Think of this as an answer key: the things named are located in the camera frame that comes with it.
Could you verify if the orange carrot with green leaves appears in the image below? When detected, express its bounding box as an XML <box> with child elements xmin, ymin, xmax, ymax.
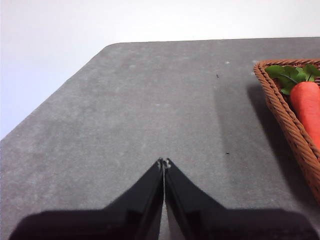
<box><xmin>264</xmin><ymin>63</ymin><xmax>320</xmax><ymax>151</ymax></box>

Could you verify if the brown wicker basket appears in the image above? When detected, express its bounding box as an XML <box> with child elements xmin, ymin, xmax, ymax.
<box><xmin>253</xmin><ymin>58</ymin><xmax>320</xmax><ymax>206</ymax></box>

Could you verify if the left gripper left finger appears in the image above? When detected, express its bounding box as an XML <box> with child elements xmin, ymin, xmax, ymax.
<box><xmin>8</xmin><ymin>157</ymin><xmax>165</xmax><ymax>240</ymax></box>

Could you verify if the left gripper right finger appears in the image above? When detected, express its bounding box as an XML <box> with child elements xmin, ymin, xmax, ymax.
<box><xmin>164</xmin><ymin>157</ymin><xmax>317</xmax><ymax>240</ymax></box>

